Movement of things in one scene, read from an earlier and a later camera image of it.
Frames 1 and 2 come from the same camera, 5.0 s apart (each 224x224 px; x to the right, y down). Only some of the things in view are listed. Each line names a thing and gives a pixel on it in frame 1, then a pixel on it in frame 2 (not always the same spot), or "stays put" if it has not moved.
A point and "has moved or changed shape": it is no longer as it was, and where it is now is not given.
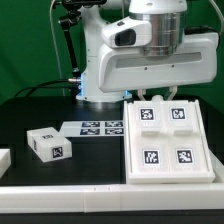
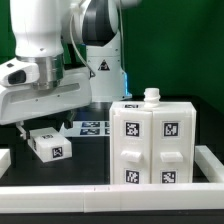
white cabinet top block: x=48 y=144 stays put
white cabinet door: x=148 y=137 -> x=133 y=147
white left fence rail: x=5 y=161 stays put
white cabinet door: x=186 y=145 -> x=172 y=147
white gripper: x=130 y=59 -> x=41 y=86
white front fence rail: x=109 y=198 stays put
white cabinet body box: x=165 y=142 has moved or changed shape
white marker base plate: x=93 y=128 stays put
